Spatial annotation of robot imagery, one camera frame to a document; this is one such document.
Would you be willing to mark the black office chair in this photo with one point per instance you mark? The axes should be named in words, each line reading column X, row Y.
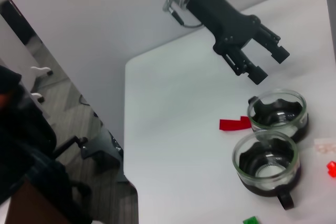
column 26, row 129

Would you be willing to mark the green toy brick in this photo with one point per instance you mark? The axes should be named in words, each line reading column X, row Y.
column 250, row 220

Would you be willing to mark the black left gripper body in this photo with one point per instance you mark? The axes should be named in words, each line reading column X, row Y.
column 223, row 22

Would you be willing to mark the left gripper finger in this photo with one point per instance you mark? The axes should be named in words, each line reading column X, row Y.
column 279, row 53
column 257, row 75

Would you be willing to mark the white toy brick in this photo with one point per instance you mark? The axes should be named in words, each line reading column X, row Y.
column 326, row 146

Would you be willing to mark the glass teacup black base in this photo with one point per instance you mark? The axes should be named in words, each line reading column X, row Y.
column 278, row 119
column 262, row 161

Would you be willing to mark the small red toy brick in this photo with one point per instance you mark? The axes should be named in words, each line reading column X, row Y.
column 332, row 170

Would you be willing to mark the dark red curved toy brick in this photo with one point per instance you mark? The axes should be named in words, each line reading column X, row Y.
column 231, row 125

